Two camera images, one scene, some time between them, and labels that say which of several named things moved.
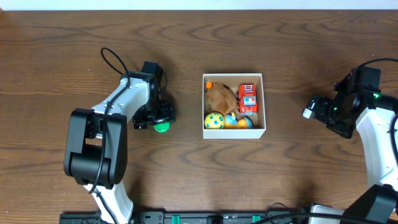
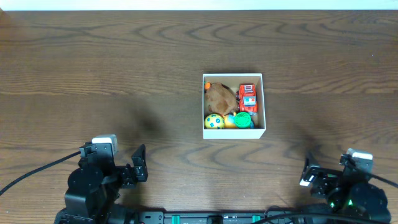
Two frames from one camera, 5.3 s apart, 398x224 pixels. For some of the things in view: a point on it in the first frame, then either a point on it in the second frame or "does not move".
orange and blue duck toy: x=231 y=122 does not move
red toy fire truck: x=247 y=100 does not move
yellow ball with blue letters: x=214 y=121 does not move
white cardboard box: x=234 y=80 does not move
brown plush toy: x=220 y=98 does not move
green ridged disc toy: x=161 y=127 to x=242 y=119
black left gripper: x=154 y=118 to x=129 y=173
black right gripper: x=321 y=109 to x=318 y=179
